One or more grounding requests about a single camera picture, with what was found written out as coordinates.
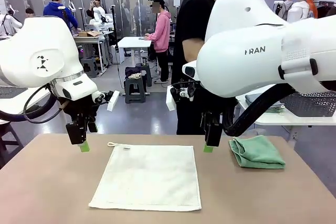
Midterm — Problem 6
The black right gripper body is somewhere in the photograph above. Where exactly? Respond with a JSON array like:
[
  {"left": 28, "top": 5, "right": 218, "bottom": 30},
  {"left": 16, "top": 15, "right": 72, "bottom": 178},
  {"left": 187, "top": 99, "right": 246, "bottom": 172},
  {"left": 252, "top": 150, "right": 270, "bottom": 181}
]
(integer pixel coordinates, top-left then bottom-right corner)
[{"left": 201, "top": 97, "right": 236, "bottom": 130}]

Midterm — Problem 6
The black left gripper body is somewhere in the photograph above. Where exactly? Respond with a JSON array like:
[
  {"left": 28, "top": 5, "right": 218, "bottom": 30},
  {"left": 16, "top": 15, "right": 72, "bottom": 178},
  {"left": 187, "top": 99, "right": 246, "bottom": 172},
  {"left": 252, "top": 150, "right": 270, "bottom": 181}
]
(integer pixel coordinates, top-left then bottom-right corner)
[{"left": 60, "top": 97, "right": 98, "bottom": 125}]

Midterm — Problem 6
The green terry towel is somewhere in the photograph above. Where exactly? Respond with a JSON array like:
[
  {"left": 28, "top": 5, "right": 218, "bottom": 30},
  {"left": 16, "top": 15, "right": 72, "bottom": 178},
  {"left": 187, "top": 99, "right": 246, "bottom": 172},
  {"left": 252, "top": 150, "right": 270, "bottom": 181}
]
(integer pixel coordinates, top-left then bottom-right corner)
[{"left": 228, "top": 135, "right": 286, "bottom": 169}]

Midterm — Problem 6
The white towel with loop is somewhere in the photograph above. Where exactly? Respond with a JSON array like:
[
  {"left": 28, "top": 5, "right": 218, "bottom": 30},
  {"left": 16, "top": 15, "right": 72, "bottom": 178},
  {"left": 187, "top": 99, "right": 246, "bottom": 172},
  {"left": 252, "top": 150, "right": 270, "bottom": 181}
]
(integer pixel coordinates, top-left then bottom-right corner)
[{"left": 88, "top": 141, "right": 202, "bottom": 212}]

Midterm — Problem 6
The stack of folded towels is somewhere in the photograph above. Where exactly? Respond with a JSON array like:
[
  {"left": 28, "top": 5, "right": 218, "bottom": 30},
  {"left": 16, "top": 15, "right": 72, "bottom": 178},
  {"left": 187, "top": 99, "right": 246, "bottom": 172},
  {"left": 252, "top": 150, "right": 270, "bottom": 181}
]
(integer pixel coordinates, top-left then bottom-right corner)
[{"left": 265, "top": 103, "right": 286, "bottom": 116}]

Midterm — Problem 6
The dark grey lattice basket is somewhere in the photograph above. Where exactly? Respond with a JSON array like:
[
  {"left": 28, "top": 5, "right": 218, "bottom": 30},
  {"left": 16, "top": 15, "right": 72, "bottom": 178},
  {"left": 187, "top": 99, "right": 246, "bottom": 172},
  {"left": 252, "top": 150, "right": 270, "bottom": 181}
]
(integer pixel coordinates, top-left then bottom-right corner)
[{"left": 282, "top": 91, "right": 336, "bottom": 118}]

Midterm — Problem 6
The grey plastic stool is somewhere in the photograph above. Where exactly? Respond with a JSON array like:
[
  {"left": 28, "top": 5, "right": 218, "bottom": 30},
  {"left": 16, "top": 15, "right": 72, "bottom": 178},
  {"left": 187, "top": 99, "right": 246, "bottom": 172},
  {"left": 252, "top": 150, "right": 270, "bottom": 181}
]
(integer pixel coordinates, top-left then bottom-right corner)
[
  {"left": 80, "top": 57, "right": 100, "bottom": 78},
  {"left": 135, "top": 62, "right": 153, "bottom": 88}
]

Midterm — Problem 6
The grey stool with clothes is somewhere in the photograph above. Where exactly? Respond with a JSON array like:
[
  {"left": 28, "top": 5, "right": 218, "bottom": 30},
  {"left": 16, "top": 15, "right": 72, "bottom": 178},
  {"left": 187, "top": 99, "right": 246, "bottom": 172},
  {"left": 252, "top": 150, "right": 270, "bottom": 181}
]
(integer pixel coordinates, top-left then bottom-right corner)
[{"left": 124, "top": 76, "right": 146, "bottom": 104}]

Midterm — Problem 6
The pile of clothes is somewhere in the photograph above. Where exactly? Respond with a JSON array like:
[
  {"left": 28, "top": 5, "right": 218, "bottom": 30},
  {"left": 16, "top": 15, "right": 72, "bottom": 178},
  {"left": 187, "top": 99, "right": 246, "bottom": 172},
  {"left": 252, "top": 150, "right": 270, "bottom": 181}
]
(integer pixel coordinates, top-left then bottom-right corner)
[{"left": 124, "top": 66, "right": 143, "bottom": 80}]

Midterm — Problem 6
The grey workbench with box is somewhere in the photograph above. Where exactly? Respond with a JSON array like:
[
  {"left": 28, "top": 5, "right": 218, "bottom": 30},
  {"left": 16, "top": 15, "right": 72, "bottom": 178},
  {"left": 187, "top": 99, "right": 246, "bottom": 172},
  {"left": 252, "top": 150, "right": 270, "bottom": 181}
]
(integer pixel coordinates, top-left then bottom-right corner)
[{"left": 73, "top": 34, "right": 115, "bottom": 74}]

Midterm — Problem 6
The open cardboard box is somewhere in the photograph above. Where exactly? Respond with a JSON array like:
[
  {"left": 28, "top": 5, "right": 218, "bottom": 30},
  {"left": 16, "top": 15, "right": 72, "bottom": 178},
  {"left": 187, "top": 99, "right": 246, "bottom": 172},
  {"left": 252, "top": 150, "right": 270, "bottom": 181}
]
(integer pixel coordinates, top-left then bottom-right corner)
[{"left": 77, "top": 31, "right": 102, "bottom": 38}]

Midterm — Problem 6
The thin black stand pole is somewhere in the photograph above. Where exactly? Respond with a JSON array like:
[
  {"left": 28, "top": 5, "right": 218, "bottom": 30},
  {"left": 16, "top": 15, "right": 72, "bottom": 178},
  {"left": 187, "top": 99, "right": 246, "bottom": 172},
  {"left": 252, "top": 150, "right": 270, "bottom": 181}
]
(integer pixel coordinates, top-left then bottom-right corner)
[{"left": 110, "top": 5, "right": 120, "bottom": 65}]

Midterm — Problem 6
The small white background table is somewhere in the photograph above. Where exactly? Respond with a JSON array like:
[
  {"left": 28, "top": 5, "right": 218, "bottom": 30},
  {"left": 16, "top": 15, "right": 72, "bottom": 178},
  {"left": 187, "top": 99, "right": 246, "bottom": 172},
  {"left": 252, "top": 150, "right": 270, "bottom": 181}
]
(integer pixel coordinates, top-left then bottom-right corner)
[{"left": 117, "top": 36, "right": 153, "bottom": 67}]

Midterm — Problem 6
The person in black t-shirt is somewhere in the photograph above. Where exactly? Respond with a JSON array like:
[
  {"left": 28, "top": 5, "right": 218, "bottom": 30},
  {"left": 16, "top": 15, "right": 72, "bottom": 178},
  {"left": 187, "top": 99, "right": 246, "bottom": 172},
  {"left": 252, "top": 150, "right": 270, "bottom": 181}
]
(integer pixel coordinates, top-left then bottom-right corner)
[{"left": 172, "top": 0, "right": 245, "bottom": 135}]

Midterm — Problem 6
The person in pink hoodie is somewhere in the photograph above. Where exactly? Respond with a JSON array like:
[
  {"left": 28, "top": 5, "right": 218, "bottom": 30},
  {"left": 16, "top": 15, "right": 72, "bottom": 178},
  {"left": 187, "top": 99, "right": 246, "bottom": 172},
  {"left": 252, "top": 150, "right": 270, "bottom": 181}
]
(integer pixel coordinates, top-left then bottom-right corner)
[{"left": 143, "top": 0, "right": 172, "bottom": 84}]

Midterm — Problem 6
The black tripod pole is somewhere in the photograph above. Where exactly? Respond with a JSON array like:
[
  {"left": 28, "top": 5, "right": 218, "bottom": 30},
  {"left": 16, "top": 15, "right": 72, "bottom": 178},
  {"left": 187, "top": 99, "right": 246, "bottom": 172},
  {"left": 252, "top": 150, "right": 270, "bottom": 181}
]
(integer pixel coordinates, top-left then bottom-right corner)
[{"left": 58, "top": 6, "right": 72, "bottom": 27}]

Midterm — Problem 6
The person in blue hoodie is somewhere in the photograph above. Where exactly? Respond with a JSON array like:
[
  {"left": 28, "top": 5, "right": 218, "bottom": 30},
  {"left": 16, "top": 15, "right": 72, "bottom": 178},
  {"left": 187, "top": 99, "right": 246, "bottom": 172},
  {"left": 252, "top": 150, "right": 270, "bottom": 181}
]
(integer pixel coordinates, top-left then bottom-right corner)
[{"left": 43, "top": 0, "right": 79, "bottom": 31}]

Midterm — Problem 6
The person in black top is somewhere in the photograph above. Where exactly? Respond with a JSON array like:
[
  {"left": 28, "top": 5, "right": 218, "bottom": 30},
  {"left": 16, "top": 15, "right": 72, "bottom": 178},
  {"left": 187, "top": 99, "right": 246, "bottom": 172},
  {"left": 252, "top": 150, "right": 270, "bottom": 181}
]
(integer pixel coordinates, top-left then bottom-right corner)
[{"left": 86, "top": 0, "right": 105, "bottom": 22}]

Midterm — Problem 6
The white robot with hanger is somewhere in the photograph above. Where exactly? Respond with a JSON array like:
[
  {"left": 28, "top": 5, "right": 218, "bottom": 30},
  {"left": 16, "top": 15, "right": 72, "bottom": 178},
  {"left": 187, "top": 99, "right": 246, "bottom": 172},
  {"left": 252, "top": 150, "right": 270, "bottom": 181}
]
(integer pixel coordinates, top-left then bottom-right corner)
[{"left": 0, "top": 5, "right": 23, "bottom": 36}]

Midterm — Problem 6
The mannequin in white top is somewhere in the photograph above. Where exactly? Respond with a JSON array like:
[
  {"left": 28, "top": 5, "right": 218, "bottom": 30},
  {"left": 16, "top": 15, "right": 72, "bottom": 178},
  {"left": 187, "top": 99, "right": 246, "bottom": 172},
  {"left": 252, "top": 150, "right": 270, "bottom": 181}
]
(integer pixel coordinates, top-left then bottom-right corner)
[{"left": 286, "top": 0, "right": 310, "bottom": 24}]

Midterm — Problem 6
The mannequin in orange shirt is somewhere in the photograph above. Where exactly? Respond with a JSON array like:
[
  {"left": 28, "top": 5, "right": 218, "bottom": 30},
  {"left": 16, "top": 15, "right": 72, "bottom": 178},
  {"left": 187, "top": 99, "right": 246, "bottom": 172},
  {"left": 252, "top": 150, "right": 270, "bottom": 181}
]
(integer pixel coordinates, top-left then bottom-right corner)
[{"left": 306, "top": 0, "right": 319, "bottom": 19}]

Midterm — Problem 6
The rack of dark clothes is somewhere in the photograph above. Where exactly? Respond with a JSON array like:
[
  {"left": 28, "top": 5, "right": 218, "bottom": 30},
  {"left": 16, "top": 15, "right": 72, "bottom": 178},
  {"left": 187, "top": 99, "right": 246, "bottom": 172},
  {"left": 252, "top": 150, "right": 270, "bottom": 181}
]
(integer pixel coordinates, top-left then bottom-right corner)
[{"left": 316, "top": 1, "right": 336, "bottom": 19}]

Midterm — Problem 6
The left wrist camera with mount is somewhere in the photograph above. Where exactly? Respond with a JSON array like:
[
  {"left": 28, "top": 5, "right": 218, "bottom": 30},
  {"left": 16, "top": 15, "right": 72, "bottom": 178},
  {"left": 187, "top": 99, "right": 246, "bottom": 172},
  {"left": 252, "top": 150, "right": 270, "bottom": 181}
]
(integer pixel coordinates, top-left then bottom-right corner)
[{"left": 91, "top": 90, "right": 120, "bottom": 112}]

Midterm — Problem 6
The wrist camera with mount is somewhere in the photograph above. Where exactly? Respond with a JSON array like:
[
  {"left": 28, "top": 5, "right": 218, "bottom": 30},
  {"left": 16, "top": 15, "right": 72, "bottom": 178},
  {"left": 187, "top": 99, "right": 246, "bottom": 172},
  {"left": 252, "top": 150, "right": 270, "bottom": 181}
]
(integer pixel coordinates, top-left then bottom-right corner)
[
  {"left": 91, "top": 90, "right": 120, "bottom": 112},
  {"left": 165, "top": 78, "right": 202, "bottom": 111}
]

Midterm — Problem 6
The black corrugated cable conduit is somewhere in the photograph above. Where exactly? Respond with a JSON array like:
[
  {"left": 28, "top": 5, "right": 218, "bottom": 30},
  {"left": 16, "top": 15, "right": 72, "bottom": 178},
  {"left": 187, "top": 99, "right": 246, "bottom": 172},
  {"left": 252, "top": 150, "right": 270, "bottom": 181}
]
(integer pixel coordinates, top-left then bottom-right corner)
[{"left": 223, "top": 83, "right": 302, "bottom": 137}]

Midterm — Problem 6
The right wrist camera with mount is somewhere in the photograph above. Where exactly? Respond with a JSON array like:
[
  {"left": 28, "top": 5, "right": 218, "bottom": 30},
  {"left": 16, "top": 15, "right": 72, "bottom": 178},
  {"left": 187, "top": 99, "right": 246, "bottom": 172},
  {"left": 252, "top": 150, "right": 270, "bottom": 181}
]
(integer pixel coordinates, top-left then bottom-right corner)
[{"left": 165, "top": 78, "right": 202, "bottom": 111}]

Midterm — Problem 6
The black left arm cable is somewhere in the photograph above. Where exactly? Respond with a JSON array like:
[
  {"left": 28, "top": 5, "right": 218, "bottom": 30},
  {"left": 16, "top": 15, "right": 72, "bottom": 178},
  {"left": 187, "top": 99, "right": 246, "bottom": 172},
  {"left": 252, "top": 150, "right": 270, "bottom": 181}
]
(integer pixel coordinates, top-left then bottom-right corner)
[{"left": 0, "top": 83, "right": 70, "bottom": 124}]

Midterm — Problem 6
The bare mannequin with straps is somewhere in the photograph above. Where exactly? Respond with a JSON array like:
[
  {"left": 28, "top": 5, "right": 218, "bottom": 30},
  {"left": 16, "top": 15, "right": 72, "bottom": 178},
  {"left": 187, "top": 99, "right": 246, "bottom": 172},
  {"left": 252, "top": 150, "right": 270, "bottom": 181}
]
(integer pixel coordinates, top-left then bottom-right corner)
[{"left": 274, "top": 0, "right": 295, "bottom": 22}]

